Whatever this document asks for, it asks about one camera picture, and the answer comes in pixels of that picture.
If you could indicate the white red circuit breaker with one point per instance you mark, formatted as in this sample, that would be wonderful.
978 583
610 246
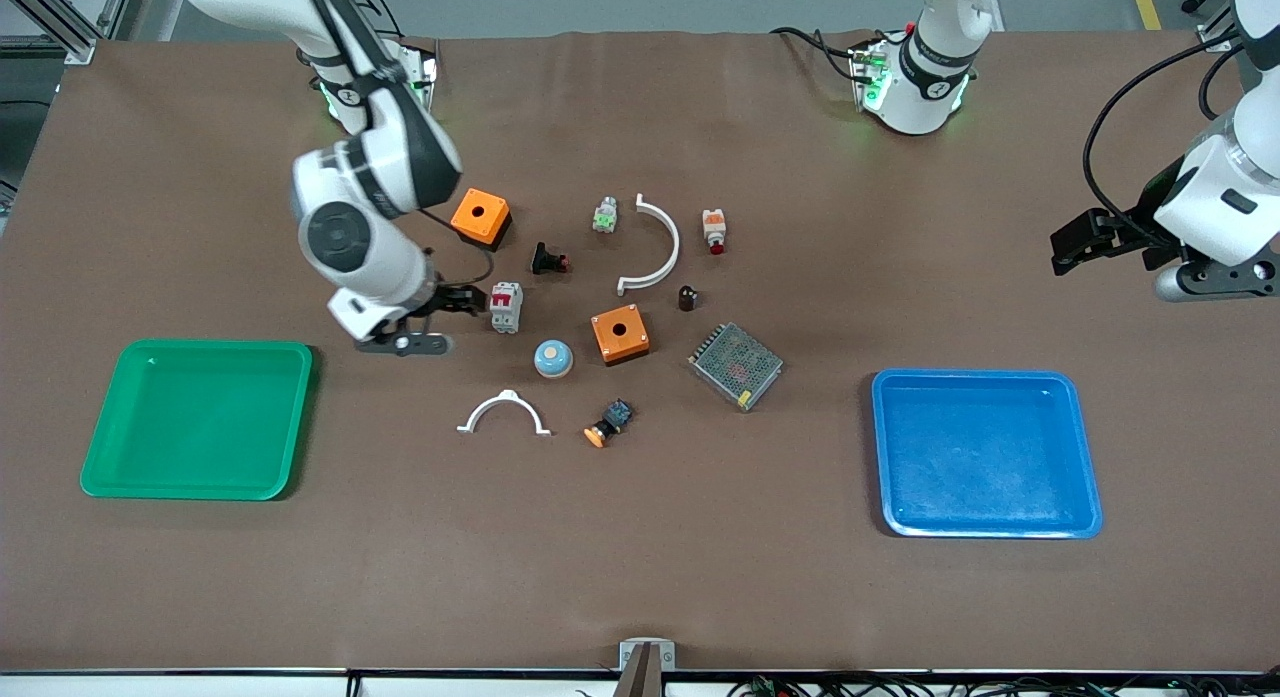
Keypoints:
506 312

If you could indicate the small black capacitor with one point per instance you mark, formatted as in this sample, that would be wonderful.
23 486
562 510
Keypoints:
688 299

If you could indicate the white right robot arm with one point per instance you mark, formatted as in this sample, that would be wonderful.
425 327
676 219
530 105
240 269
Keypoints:
340 237

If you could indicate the orange button box black base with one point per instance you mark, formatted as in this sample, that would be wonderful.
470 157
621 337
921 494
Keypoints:
470 227
632 342

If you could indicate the black red indicator button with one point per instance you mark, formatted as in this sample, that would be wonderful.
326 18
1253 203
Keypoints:
545 260

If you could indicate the blue dome buzzer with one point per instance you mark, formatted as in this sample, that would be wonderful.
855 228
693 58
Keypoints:
553 360

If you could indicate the orange blue push button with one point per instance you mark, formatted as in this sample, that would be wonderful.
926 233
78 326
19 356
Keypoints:
618 414

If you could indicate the green plastic tray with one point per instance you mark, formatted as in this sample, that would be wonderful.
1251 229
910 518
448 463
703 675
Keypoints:
200 417

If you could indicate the blue plastic tray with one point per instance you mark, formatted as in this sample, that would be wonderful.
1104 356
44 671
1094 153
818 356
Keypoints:
985 457

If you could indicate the perforated metal power supply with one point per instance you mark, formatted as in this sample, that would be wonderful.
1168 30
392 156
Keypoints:
735 362

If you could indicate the small white curved bracket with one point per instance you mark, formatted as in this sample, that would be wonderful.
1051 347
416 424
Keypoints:
508 397

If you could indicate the green white switch module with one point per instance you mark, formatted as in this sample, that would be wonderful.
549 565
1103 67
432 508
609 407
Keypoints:
604 217

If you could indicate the aluminium frame profile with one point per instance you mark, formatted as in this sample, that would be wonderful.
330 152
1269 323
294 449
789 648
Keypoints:
60 17
1215 12

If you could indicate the large white curved bracket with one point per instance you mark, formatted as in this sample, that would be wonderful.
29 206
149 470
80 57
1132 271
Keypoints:
674 242

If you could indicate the red push button switch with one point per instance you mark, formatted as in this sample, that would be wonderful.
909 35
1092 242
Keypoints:
713 225

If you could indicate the grey metal table bracket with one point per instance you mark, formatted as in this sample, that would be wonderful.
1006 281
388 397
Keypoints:
630 652

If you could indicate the brown camera pole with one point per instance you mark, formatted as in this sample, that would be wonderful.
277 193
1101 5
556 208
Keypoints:
640 679

